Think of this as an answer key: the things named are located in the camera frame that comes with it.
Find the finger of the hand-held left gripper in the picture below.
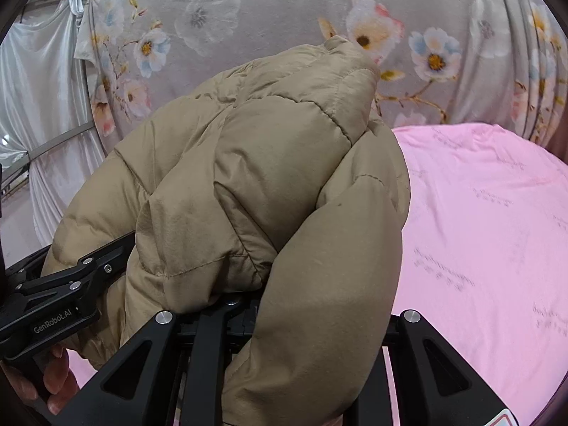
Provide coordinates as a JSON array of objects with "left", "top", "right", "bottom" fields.
[{"left": 13, "top": 230, "right": 136, "bottom": 309}]

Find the grey metal bar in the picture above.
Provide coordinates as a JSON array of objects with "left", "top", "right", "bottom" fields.
[{"left": 0, "top": 122, "right": 96, "bottom": 167}]

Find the khaki quilted puffer jacket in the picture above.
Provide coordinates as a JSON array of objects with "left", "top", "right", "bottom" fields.
[{"left": 41, "top": 35, "right": 411, "bottom": 426}]

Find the pink bed sheet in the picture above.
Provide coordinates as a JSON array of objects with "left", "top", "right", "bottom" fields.
[{"left": 66, "top": 122, "right": 568, "bottom": 426}]

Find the white satin curtain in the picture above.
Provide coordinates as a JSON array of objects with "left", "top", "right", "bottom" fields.
[{"left": 0, "top": 0, "right": 107, "bottom": 258}]

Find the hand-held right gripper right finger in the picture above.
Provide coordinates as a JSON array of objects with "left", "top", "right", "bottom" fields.
[{"left": 346, "top": 308, "right": 518, "bottom": 426}]

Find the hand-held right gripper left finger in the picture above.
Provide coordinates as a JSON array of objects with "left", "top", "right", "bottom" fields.
[{"left": 55, "top": 295, "right": 256, "bottom": 426}]

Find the person's left hand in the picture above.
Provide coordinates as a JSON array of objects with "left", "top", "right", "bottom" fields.
[{"left": 0, "top": 345, "right": 81, "bottom": 415}]

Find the grey floral blanket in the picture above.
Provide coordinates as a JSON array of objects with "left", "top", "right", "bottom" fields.
[{"left": 73, "top": 0, "right": 568, "bottom": 152}]

